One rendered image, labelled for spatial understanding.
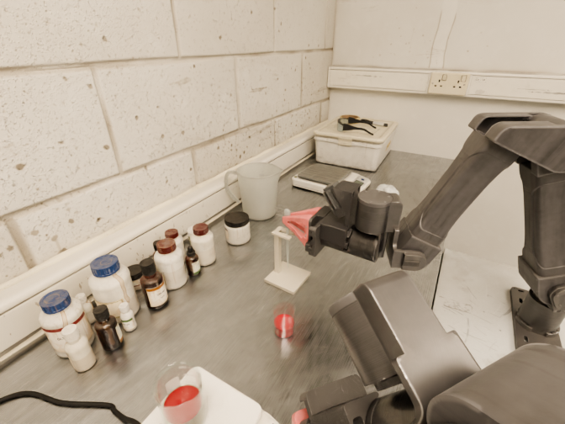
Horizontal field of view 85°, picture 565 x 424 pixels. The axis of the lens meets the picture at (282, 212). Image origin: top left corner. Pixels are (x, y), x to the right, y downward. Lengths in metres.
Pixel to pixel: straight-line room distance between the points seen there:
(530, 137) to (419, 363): 0.38
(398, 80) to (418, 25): 0.22
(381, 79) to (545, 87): 0.61
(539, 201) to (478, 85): 1.02
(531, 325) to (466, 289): 0.13
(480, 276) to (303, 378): 0.51
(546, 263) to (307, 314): 0.42
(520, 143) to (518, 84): 1.06
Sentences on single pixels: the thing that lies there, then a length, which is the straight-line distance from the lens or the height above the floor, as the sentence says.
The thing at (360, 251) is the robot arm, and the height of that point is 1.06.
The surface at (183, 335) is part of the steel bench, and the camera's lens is 0.66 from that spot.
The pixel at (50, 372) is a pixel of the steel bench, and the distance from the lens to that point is 0.71.
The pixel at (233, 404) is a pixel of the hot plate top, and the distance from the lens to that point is 0.47.
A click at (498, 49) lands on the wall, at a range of 1.61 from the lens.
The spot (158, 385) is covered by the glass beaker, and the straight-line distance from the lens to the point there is 0.43.
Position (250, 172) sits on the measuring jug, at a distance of 1.00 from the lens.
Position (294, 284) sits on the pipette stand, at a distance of 0.72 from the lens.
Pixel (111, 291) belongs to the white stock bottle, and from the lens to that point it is 0.67.
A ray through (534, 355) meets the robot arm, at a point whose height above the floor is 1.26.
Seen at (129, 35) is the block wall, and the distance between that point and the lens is 0.80.
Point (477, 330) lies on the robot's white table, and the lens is 0.74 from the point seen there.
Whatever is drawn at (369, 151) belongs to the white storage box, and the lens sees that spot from 1.35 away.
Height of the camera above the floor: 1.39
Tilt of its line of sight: 29 degrees down
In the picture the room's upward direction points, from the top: straight up
